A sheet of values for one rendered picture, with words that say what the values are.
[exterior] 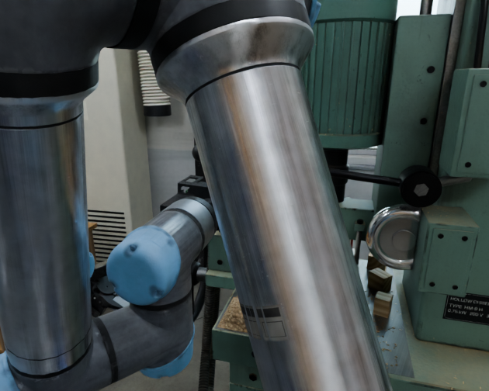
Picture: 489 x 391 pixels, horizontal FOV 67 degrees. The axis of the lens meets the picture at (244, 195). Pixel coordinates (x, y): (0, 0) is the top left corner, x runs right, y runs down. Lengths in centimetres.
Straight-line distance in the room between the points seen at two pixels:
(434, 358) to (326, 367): 58
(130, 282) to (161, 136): 197
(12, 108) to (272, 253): 17
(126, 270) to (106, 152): 180
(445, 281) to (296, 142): 48
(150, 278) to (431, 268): 43
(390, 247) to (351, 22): 39
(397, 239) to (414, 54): 31
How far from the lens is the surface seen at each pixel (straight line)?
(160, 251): 40
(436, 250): 64
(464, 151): 61
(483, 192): 72
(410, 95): 71
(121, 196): 222
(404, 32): 71
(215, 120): 24
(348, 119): 70
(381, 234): 69
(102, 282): 96
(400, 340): 83
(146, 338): 46
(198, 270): 95
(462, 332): 84
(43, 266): 32
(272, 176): 22
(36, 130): 26
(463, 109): 60
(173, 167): 236
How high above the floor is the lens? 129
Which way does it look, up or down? 18 degrees down
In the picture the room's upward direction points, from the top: straight up
